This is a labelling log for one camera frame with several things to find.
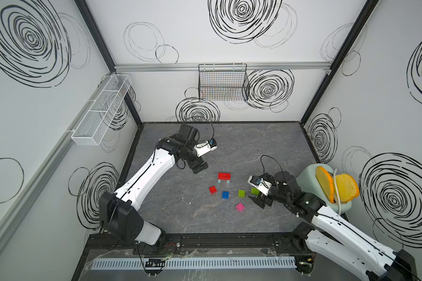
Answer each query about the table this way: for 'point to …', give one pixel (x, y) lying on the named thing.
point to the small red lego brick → (212, 189)
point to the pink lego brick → (240, 207)
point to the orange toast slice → (326, 181)
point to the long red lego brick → (224, 176)
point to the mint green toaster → (306, 182)
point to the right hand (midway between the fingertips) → (256, 186)
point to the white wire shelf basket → (92, 130)
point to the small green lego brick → (241, 193)
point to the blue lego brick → (225, 195)
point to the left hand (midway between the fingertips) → (200, 156)
